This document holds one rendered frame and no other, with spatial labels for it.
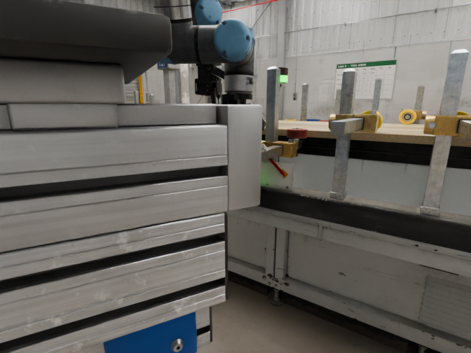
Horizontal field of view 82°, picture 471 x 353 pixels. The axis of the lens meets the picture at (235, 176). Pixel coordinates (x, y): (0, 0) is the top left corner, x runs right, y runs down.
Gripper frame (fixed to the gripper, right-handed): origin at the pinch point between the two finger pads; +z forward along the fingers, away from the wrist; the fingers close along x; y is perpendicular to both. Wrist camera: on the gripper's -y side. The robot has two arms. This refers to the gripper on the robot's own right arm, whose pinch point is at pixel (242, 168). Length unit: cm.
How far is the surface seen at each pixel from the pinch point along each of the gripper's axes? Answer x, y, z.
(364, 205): 29.7, -23.5, 12.1
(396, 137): 34, -46, -7
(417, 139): 41, -46, -7
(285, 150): 2.7, -24.3, -2.3
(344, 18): -153, -742, -251
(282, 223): 1.5, -28.1, 26.3
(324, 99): -189, -745, -49
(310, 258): 6, -51, 51
